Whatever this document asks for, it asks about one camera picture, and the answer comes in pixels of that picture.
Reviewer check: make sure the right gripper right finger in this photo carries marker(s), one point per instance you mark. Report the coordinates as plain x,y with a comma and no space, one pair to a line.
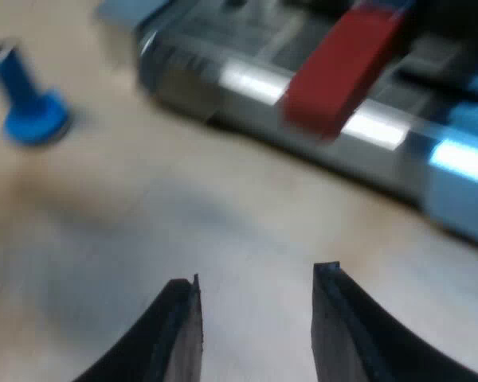
362,338

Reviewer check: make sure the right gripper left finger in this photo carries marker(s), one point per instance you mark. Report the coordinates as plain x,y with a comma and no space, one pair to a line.
163,338

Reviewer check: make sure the bright blue tamper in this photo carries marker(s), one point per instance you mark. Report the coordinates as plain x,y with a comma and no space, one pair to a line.
28,103

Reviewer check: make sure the steel espresso machine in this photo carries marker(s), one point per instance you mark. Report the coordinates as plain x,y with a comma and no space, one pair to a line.
255,79

